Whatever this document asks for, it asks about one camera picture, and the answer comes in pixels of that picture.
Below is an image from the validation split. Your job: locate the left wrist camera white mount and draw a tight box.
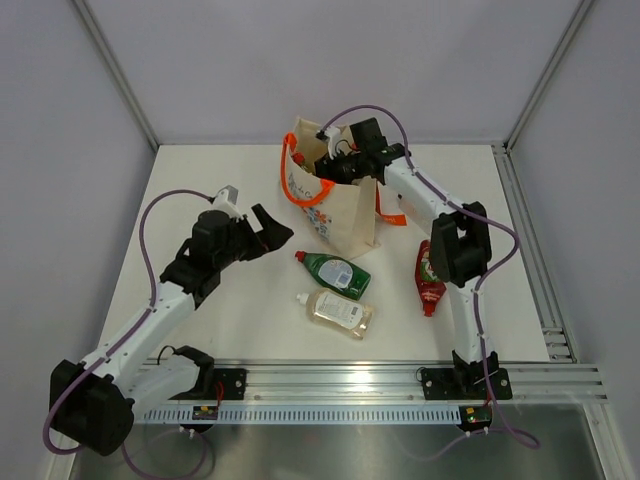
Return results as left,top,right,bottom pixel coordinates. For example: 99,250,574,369
211,185,246,221

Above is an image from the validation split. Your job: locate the aluminium frame post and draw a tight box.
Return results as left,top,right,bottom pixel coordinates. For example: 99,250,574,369
503,0,598,153
69,0,161,153

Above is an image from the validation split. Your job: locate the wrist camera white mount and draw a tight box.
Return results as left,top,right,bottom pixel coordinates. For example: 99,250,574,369
211,185,246,221
315,126,354,156

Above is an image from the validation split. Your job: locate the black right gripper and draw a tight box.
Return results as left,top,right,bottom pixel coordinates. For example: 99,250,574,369
310,145,368,202

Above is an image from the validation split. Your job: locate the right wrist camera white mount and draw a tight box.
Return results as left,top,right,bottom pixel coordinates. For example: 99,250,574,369
315,126,354,156

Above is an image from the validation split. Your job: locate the white slotted cable duct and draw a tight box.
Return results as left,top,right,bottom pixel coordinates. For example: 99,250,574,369
136,403,492,426

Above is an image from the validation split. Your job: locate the aluminium front rail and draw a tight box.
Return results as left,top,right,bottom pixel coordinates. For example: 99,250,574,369
134,355,609,404

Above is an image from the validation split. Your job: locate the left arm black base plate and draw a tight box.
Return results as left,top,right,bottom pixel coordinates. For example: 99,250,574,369
171,367,247,401

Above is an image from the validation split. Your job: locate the green dish soap bottle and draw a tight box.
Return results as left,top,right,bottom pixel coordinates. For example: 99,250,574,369
294,250,371,300

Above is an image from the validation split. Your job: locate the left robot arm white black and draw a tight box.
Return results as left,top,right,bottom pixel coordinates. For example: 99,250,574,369
42,204,294,456

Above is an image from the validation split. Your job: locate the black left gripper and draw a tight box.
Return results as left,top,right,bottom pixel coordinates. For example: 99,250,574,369
214,205,292,270

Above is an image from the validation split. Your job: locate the red Fairy dish soap bottle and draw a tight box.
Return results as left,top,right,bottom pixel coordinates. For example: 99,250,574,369
415,240,446,317

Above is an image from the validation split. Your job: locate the aluminium frame post right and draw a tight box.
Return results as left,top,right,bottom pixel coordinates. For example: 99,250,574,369
503,0,598,153

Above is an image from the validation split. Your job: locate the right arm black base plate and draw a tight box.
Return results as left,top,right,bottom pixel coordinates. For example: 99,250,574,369
417,367,513,401

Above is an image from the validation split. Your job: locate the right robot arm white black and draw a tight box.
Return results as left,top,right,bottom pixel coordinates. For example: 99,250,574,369
315,118,500,400

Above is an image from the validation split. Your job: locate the canvas bag with orange handles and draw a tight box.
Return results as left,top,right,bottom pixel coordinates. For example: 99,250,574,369
280,117,408,259

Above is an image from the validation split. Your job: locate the clear tea seed soap bottle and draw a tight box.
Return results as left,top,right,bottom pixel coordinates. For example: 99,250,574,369
296,288,374,340

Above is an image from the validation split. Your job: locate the yellow Fairy dish soap bottle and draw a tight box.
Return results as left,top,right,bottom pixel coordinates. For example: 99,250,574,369
292,152,313,174

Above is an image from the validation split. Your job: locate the aluminium frame post left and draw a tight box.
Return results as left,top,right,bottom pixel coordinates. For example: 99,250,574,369
69,0,161,153

